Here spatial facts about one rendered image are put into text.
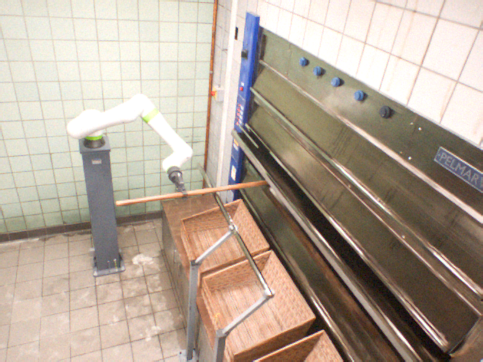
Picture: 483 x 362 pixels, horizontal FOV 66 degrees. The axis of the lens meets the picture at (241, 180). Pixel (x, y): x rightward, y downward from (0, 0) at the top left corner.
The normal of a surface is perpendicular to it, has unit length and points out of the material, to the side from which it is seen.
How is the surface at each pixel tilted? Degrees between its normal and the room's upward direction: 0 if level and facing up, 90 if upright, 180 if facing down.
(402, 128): 90
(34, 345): 0
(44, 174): 90
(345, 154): 70
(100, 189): 90
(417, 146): 92
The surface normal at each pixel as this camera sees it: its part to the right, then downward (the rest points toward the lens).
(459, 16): -0.92, 0.11
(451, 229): -0.83, -0.18
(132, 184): 0.36, 0.54
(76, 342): 0.11, -0.84
